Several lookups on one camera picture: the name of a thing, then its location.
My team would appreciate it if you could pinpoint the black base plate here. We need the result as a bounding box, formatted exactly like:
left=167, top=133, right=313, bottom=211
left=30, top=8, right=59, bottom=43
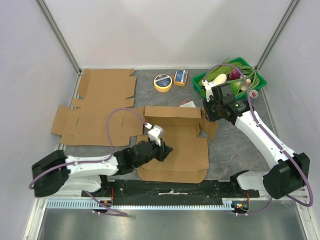
left=92, top=179, right=260, bottom=203

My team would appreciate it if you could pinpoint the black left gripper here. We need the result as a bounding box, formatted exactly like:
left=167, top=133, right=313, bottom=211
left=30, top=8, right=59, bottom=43
left=134, top=136, right=173, bottom=168

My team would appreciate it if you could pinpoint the brown mushroom toy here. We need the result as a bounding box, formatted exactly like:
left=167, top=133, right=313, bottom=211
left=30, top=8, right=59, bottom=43
left=240, top=78, right=251, bottom=91

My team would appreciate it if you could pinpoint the flat cardboard sheet on left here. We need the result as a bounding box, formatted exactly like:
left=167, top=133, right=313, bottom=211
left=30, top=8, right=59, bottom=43
left=51, top=68, right=144, bottom=147

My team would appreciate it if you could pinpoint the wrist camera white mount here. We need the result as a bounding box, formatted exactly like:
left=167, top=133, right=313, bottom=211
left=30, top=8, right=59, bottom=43
left=144, top=122, right=165, bottom=146
left=201, top=80, right=216, bottom=102

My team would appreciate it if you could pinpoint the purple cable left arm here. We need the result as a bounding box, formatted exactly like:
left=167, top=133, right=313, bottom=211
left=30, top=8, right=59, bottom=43
left=28, top=107, right=152, bottom=216

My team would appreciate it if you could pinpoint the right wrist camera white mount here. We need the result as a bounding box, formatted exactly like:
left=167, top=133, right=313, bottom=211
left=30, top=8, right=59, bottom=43
left=201, top=80, right=216, bottom=102

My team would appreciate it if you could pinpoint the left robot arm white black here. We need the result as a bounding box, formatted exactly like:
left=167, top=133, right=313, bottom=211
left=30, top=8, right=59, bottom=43
left=28, top=139, right=173, bottom=198

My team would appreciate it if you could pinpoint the aluminium frame post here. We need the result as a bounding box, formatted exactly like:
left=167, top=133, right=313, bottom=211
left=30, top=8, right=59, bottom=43
left=255, top=0, right=301, bottom=71
left=35, top=0, right=82, bottom=74

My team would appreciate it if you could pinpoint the green leafy vegetable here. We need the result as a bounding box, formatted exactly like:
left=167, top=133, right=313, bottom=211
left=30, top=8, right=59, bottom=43
left=205, top=60, right=243, bottom=82

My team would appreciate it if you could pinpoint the yellow tape roll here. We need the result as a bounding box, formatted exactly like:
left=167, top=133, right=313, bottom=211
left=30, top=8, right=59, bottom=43
left=153, top=74, right=173, bottom=93

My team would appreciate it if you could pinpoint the brown cardboard box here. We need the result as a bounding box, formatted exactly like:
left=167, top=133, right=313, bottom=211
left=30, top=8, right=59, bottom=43
left=136, top=106, right=218, bottom=184

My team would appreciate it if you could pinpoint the green long beans bundle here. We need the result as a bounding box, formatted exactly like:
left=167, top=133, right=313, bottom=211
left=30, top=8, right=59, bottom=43
left=228, top=65, right=259, bottom=94

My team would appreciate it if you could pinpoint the green plastic tray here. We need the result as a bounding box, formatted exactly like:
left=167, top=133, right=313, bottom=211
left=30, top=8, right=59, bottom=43
left=191, top=57, right=267, bottom=100

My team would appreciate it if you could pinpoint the grey slotted cable duct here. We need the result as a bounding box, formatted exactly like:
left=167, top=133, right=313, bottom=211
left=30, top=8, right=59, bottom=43
left=46, top=198, right=250, bottom=211

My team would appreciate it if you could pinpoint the red packet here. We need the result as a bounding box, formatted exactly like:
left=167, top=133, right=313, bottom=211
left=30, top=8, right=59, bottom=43
left=180, top=99, right=190, bottom=106

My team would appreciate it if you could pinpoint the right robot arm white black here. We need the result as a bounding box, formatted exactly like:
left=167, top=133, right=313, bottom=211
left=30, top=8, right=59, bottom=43
left=203, top=83, right=310, bottom=200

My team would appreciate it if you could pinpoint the purple onion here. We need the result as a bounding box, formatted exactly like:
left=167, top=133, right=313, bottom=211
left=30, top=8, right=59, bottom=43
left=229, top=69, right=241, bottom=80

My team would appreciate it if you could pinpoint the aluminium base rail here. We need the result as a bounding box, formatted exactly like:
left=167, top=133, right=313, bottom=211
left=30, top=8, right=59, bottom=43
left=34, top=178, right=85, bottom=200

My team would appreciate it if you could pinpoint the yellow sponge block blue label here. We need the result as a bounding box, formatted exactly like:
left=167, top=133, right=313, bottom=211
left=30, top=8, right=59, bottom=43
left=173, top=69, right=188, bottom=87

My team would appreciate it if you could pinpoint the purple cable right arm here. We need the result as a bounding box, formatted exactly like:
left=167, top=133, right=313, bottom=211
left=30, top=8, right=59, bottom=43
left=204, top=63, right=315, bottom=216

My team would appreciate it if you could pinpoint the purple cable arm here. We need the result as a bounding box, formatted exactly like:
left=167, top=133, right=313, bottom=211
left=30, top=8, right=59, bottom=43
left=204, top=63, right=315, bottom=216
left=28, top=107, right=152, bottom=216

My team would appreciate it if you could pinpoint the aluminium frame post right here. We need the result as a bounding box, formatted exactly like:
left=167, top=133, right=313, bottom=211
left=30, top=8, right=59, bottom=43
left=255, top=0, right=301, bottom=71

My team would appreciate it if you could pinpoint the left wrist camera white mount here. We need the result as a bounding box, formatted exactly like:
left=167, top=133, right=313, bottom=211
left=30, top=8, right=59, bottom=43
left=144, top=122, right=165, bottom=146

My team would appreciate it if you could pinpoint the aluminium frame post left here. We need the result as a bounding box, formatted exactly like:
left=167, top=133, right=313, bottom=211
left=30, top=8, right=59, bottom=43
left=35, top=0, right=82, bottom=74

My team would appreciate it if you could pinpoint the clear plastic bag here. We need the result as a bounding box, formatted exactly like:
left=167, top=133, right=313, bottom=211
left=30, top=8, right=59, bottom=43
left=179, top=101, right=196, bottom=108

